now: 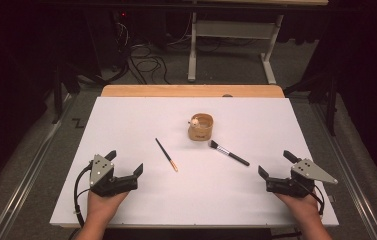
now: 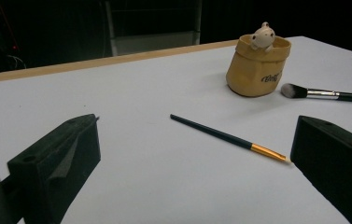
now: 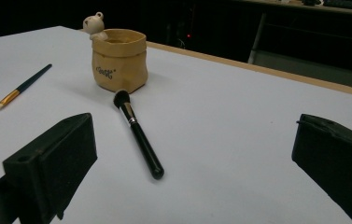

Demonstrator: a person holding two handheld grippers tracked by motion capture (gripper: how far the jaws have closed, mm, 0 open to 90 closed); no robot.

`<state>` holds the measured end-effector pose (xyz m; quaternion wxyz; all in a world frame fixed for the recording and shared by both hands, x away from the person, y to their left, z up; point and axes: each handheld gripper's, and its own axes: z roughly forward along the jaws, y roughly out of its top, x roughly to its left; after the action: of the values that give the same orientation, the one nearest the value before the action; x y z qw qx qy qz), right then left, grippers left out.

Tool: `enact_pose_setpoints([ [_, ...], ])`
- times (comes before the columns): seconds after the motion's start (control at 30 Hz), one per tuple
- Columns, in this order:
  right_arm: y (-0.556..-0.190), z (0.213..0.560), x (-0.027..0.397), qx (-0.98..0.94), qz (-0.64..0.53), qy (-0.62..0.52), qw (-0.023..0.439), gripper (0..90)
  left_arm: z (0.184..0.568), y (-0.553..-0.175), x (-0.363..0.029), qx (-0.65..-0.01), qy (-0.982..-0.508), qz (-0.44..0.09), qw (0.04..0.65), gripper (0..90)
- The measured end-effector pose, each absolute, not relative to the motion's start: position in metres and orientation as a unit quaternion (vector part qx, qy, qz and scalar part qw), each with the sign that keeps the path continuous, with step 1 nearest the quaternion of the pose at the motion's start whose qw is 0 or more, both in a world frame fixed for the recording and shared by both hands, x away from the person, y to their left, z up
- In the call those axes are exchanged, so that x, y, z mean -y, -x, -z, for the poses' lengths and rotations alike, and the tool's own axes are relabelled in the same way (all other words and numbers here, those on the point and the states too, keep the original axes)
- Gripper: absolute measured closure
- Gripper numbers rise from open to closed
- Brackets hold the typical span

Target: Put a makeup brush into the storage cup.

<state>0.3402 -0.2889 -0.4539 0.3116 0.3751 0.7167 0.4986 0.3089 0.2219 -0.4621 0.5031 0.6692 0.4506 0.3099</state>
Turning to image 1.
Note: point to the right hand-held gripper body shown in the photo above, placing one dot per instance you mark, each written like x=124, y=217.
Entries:
x=296, y=185

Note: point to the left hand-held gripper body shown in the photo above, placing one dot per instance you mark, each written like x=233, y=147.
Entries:
x=104, y=181

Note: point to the thin black wooden-tipped brush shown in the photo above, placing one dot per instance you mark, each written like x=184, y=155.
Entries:
x=166, y=154

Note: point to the black makeup brush silver ferrule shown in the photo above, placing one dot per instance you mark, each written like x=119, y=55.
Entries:
x=231, y=154

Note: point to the round wooden brush holder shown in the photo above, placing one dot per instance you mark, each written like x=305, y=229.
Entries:
x=201, y=131

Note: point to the person's right hand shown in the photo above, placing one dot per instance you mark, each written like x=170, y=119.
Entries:
x=301, y=206

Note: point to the person's left hand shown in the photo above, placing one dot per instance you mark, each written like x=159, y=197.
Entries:
x=106, y=205

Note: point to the white board table cover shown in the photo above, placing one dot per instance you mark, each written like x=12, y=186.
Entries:
x=176, y=200

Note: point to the black metal stand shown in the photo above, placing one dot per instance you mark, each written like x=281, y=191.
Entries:
x=332, y=100
x=57, y=93

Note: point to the wooden table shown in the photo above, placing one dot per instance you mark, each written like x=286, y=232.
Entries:
x=162, y=90

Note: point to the aluminium floor rail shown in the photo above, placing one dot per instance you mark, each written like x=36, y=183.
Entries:
x=29, y=180
x=352, y=186

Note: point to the white metal desk frame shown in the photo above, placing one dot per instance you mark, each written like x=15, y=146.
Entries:
x=232, y=29

